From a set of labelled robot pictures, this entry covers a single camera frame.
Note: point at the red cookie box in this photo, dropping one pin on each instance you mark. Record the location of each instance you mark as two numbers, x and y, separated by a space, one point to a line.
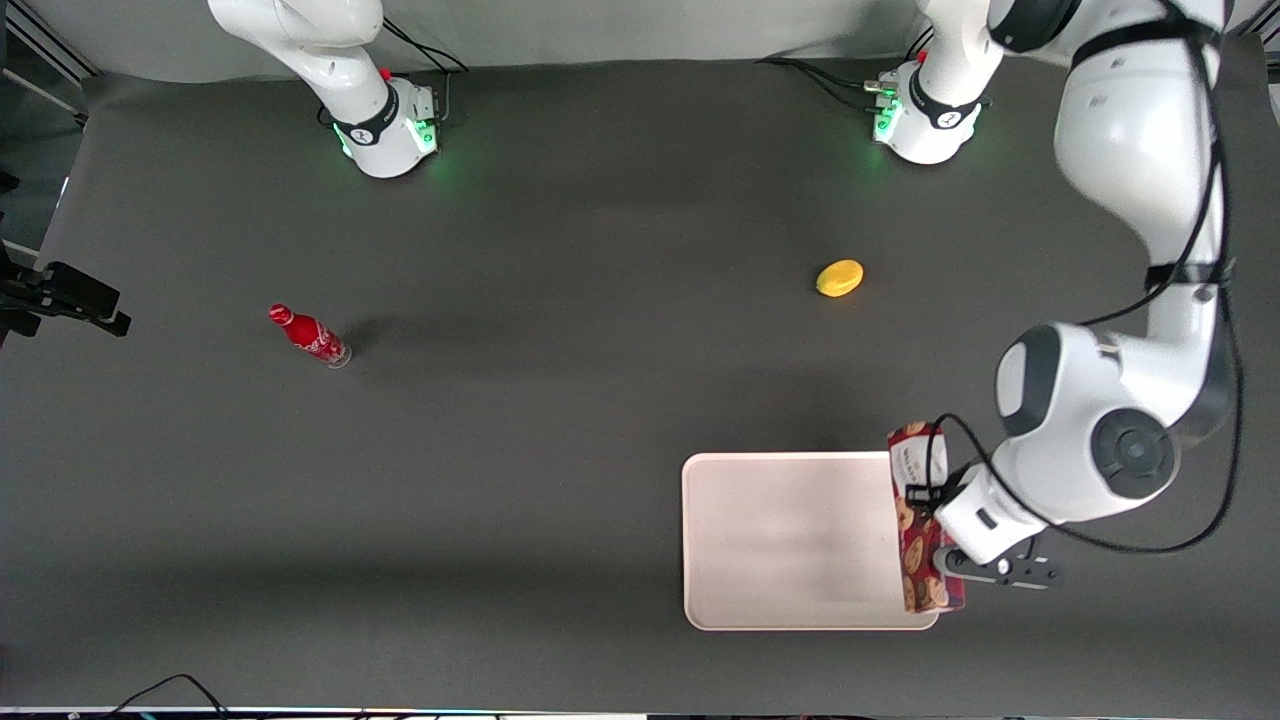
915 555

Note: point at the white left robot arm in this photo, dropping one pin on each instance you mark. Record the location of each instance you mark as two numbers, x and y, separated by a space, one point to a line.
1130 150

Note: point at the aluminium frame profile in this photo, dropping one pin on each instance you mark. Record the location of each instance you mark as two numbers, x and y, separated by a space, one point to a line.
50 42

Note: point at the red cola bottle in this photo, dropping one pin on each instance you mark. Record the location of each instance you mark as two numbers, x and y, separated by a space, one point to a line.
308 335

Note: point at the yellow lemon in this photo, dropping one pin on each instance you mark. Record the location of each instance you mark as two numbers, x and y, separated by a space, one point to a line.
840 278

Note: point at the pale pink rectangular tray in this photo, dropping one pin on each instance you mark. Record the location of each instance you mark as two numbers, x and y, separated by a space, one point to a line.
790 540

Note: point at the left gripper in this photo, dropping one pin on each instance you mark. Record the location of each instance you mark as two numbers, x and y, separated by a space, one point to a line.
921 494

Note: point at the black clamp device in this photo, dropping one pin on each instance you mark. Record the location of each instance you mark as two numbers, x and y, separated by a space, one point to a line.
75 292

